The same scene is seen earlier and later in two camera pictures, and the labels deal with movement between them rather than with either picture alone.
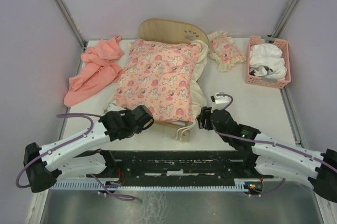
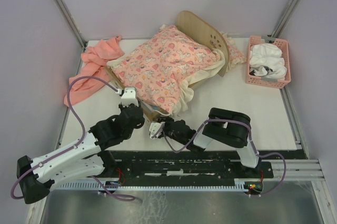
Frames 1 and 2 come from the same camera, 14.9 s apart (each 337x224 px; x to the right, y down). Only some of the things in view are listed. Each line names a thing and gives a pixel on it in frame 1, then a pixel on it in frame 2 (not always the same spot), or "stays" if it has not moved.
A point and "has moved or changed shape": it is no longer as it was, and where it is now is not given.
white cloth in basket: [266, 61] stays
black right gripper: [204, 114] to [168, 120]
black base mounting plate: [204, 164] stays
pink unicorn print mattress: [161, 77] has moved or changed shape
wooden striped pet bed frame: [176, 31] to [205, 29]
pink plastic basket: [269, 83] stays
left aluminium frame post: [64, 9] stays
